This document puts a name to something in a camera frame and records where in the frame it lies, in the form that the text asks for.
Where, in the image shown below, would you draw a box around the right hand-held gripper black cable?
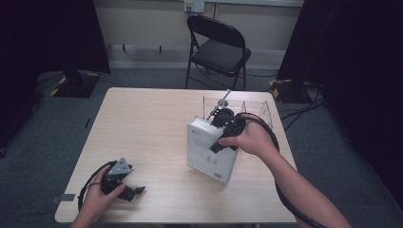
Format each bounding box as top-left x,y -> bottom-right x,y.
236,112 -> 328,228

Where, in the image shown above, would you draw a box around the grey tape strip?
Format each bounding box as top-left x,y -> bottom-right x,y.
49,193 -> 77,204

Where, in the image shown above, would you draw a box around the black floor cables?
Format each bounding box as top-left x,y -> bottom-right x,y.
278,81 -> 327,133

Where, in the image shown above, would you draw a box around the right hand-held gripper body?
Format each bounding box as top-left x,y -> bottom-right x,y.
206,89 -> 247,141

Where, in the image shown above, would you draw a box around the person's left hand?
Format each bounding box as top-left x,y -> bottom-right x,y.
78,165 -> 127,219

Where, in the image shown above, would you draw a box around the black curtain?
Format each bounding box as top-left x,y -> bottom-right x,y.
278,0 -> 403,202
0,0 -> 111,150

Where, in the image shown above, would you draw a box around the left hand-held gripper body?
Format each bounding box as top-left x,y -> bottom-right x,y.
101,157 -> 137,200

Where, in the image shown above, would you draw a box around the white book with grey figures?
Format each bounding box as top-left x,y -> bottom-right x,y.
186,115 -> 242,184

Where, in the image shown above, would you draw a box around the grey wall baseboard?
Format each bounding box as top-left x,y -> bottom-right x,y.
106,43 -> 287,70

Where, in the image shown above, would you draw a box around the clear acrylic book rack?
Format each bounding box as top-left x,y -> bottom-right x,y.
201,94 -> 274,136

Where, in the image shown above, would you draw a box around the white wall socket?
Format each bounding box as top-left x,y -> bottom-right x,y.
182,0 -> 205,14

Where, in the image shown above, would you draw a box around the black folding chair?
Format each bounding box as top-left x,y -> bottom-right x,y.
184,14 -> 252,91

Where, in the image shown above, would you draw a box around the black stand base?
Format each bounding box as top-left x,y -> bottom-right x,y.
49,69 -> 101,99
269,78 -> 306,105

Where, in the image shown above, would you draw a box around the person's right hand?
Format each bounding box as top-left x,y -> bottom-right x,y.
218,115 -> 280,162

